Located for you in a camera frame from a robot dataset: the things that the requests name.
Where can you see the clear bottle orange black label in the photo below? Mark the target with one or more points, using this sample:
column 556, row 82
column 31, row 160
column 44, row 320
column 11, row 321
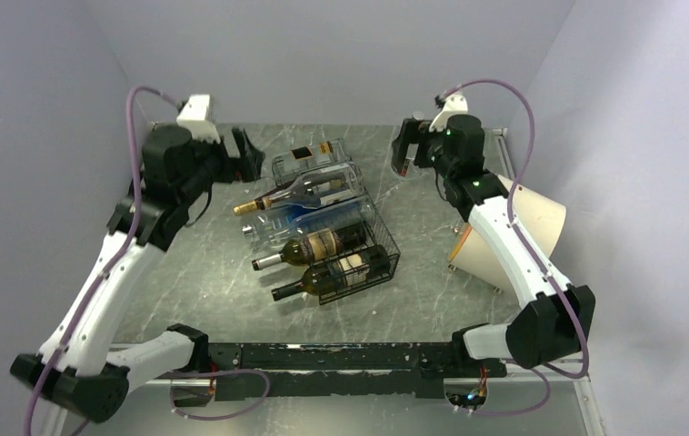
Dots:
column 290, row 164

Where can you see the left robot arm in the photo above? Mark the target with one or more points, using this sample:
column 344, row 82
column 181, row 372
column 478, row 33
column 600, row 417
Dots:
column 76, row 368

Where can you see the clear bottle white label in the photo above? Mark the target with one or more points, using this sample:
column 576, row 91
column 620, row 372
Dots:
column 318, row 188

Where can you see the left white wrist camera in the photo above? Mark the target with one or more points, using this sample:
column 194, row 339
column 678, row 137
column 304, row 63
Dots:
column 197, row 118

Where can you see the blue clear glass bottle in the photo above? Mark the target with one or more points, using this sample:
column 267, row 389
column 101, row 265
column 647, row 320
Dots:
column 276, row 226

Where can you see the beige cylindrical lamp shade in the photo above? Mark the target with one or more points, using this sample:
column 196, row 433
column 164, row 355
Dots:
column 507, row 242

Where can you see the dark green black-capped bottle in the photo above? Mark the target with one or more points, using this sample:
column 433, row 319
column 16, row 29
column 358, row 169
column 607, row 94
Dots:
column 335, row 279

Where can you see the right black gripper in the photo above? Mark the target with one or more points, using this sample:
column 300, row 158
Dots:
column 413, row 132

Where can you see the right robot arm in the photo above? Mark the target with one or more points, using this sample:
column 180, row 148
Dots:
column 555, row 315

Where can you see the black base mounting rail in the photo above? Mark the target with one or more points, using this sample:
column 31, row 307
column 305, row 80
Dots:
column 248, row 370

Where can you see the black wire wine rack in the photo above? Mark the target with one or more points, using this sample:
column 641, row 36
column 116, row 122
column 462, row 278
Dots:
column 377, row 234

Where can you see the frosted clear slim bottle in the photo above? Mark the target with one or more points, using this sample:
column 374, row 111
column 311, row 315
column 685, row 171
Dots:
column 403, row 162

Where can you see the green bottle silver cap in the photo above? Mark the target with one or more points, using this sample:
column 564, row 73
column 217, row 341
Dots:
column 316, row 246

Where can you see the dark red gold-capped bottle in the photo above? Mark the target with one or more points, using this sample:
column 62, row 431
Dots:
column 257, row 204

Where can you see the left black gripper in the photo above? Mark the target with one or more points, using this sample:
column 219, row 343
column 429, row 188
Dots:
column 246, row 167

